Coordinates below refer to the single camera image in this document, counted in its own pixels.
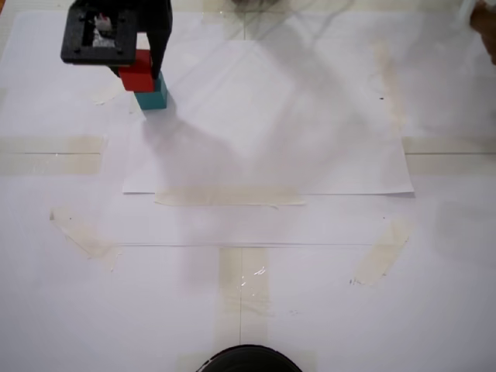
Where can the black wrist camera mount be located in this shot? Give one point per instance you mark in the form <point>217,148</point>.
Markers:
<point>73,46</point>

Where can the person's bare hand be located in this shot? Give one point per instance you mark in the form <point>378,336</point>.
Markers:
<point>488,23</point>

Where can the black round stand base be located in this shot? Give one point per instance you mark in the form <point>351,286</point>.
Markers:
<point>248,360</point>

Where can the teal blue cube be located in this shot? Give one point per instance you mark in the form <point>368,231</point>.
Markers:
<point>153,100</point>

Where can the red cube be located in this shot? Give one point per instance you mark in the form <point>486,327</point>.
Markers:
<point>135,79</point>

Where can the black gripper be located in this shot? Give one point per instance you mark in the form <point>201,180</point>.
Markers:
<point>159,46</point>

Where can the white paper sheet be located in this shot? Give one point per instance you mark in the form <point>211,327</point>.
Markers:
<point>310,162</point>

